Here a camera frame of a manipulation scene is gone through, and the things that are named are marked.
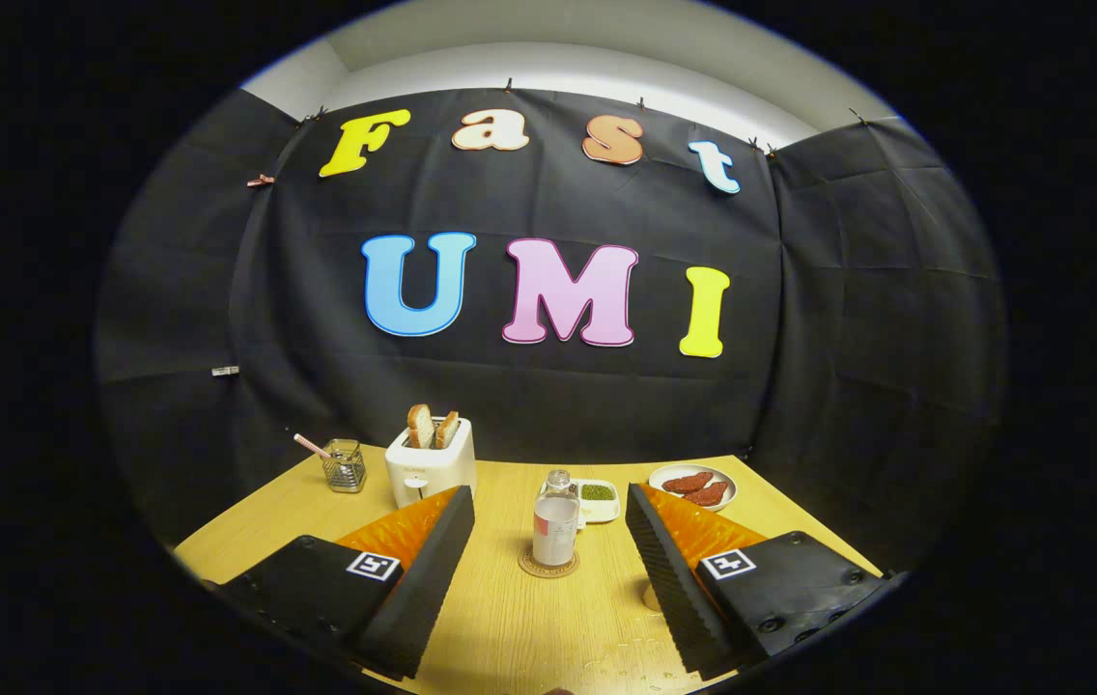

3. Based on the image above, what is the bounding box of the white rectangular dish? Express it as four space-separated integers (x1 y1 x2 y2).
575 479 622 524

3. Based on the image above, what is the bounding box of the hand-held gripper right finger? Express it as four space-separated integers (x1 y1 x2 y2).
624 481 889 681

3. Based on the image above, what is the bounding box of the white round plate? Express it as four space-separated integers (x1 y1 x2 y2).
648 463 738 513

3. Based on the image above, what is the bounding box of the wooden table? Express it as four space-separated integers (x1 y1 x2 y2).
172 444 887 695

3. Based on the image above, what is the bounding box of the clear plastic juice bottle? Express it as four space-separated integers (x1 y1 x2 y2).
532 469 581 568

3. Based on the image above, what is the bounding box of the black backdrop cloth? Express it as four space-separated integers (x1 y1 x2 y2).
95 87 1008 580

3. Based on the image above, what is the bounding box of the metal mesh basket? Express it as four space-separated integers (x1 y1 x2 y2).
322 439 368 494

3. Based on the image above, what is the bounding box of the white toaster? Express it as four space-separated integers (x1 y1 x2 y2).
384 417 477 510

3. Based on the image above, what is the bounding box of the round cork coaster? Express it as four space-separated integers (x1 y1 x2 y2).
518 546 580 579

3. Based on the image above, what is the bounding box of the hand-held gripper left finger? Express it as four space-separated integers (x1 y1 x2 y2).
209 485 476 681

